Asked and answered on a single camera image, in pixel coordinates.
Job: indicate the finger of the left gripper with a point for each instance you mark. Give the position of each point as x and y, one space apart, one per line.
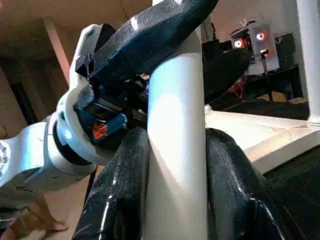
150 40
225 72

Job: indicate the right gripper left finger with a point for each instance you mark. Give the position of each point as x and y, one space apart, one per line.
115 200

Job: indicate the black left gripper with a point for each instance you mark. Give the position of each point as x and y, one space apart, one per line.
110 110

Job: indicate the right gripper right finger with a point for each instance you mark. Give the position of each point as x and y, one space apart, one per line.
245 200

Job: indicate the white plastic table top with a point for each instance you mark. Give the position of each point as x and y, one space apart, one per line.
260 135

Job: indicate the white plastic table leg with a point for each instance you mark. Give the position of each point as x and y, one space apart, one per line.
177 150
310 60

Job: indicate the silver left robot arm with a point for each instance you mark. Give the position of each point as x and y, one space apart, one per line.
35 160

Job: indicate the bare human foot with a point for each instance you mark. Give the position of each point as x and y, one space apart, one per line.
30 225

